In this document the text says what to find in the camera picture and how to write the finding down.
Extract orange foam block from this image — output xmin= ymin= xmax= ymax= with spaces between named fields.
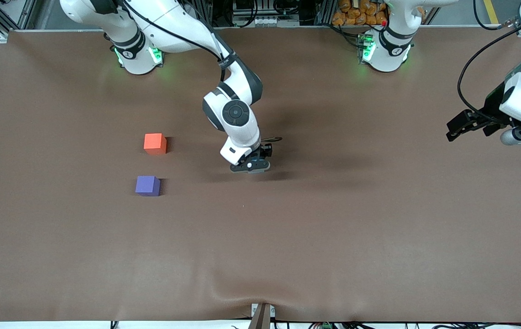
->
xmin=144 ymin=133 xmax=168 ymax=155

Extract purple foam block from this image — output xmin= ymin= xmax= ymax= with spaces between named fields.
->
xmin=135 ymin=176 xmax=161 ymax=196

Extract brown table mat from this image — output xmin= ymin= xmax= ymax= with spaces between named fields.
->
xmin=0 ymin=27 xmax=521 ymax=323

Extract bag of orange items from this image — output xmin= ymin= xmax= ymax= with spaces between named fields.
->
xmin=332 ymin=0 xmax=389 ymax=27

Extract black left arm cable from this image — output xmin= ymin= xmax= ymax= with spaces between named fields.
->
xmin=457 ymin=0 xmax=521 ymax=123

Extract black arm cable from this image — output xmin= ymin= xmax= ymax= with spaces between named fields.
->
xmin=457 ymin=0 xmax=521 ymax=123
xmin=121 ymin=0 xmax=283 ymax=143

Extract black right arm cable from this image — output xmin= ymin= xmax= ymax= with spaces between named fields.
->
xmin=121 ymin=0 xmax=283 ymax=143

